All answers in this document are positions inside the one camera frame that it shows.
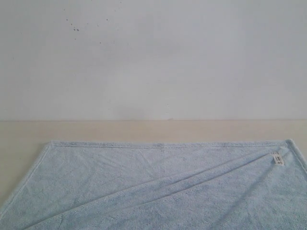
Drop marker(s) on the light blue terry towel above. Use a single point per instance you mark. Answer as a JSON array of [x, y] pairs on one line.
[[192, 186]]

